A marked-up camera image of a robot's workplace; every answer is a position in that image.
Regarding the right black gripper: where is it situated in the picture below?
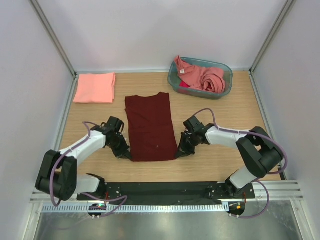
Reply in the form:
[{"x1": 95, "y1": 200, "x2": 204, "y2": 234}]
[{"x1": 175, "y1": 132, "x2": 199, "y2": 159}]

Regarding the dark red t shirt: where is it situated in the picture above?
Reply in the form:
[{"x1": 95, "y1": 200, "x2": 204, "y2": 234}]
[{"x1": 125, "y1": 92, "x2": 178, "y2": 162}]

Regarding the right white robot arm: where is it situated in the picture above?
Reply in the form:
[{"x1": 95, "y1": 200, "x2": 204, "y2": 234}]
[{"x1": 175, "y1": 116, "x2": 285, "y2": 198}]

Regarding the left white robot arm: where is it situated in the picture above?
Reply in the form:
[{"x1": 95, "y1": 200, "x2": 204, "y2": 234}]
[{"x1": 35, "y1": 116, "x2": 132, "y2": 207}]

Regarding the bright red t shirt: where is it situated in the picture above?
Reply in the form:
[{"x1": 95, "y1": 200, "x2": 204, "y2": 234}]
[{"x1": 179, "y1": 81, "x2": 190, "y2": 88}]

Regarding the teal plastic basket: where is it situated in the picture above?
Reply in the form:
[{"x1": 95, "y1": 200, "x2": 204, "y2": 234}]
[{"x1": 167, "y1": 56, "x2": 233, "y2": 100}]

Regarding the folded salmon pink t shirt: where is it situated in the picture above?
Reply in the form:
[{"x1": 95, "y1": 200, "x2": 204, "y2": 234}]
[{"x1": 73, "y1": 72, "x2": 116, "y2": 104}]

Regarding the crumpled pink t shirt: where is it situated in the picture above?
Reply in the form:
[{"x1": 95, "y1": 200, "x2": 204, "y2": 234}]
[{"x1": 174, "y1": 56, "x2": 226, "y2": 94}]

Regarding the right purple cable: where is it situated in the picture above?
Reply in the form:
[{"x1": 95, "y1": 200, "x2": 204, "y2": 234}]
[{"x1": 191, "y1": 108, "x2": 288, "y2": 219}]

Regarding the purple cable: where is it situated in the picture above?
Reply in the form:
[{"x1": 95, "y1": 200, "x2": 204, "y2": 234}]
[
  {"x1": 191, "y1": 108, "x2": 288, "y2": 219},
  {"x1": 49, "y1": 121, "x2": 129, "y2": 218}
]

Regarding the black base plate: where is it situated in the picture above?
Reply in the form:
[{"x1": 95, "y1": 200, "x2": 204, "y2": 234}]
[{"x1": 92, "y1": 181, "x2": 255, "y2": 206}]

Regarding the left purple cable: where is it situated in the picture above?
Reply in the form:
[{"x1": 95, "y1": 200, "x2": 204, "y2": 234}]
[{"x1": 49, "y1": 121, "x2": 129, "y2": 218}]

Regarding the white slotted cable duct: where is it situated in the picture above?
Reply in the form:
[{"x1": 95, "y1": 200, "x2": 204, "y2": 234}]
[{"x1": 41, "y1": 202, "x2": 229, "y2": 213}]

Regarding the aluminium front rail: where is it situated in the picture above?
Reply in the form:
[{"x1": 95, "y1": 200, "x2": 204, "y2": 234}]
[{"x1": 29, "y1": 180, "x2": 304, "y2": 204}]

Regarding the left aluminium corner post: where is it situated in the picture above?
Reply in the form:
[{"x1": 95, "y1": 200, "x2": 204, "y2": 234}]
[{"x1": 29, "y1": 0, "x2": 78, "y2": 77}]

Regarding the aluminium corner post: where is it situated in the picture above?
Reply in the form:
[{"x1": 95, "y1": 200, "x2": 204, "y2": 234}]
[
  {"x1": 29, "y1": 0, "x2": 78, "y2": 77},
  {"x1": 249, "y1": 0, "x2": 296, "y2": 75}
]

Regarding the right aluminium corner post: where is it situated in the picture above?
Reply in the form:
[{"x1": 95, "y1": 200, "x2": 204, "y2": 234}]
[{"x1": 249, "y1": 0, "x2": 296, "y2": 75}]

